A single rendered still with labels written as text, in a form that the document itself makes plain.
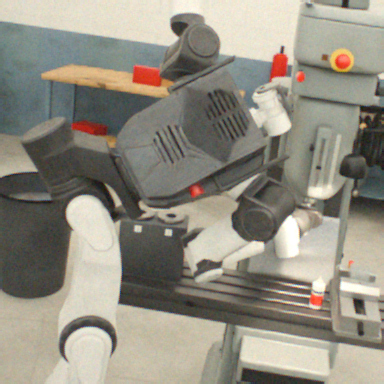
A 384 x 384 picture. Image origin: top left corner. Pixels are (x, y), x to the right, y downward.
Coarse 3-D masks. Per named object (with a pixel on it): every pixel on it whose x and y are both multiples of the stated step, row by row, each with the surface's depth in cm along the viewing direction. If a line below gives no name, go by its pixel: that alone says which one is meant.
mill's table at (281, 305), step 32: (128, 288) 193; (160, 288) 193; (192, 288) 198; (224, 288) 199; (256, 288) 203; (288, 288) 205; (224, 320) 193; (256, 320) 192; (288, 320) 192; (320, 320) 190
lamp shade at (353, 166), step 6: (348, 156) 165; (354, 156) 164; (360, 156) 165; (342, 162) 165; (348, 162) 164; (354, 162) 163; (360, 162) 163; (342, 168) 165; (348, 168) 163; (354, 168) 163; (360, 168) 163; (342, 174) 165; (348, 174) 164; (354, 174) 163; (360, 174) 164
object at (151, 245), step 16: (144, 208) 203; (128, 224) 195; (144, 224) 195; (160, 224) 196; (176, 224) 197; (128, 240) 196; (144, 240) 196; (160, 240) 197; (176, 240) 197; (128, 256) 198; (144, 256) 198; (160, 256) 198; (176, 256) 198; (128, 272) 199; (144, 272) 200; (160, 272) 200; (176, 272) 200
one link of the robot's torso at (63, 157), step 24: (48, 120) 140; (24, 144) 133; (48, 144) 132; (72, 144) 133; (96, 144) 139; (48, 168) 134; (72, 168) 134; (96, 168) 136; (120, 168) 140; (120, 192) 139; (120, 216) 144
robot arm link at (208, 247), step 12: (228, 216) 149; (204, 228) 158; (216, 228) 150; (228, 228) 147; (192, 240) 155; (204, 240) 151; (216, 240) 149; (228, 240) 148; (240, 240) 147; (192, 252) 154; (204, 252) 151; (216, 252) 150; (228, 252) 150; (204, 264) 152; (216, 264) 154; (204, 276) 156; (216, 276) 160
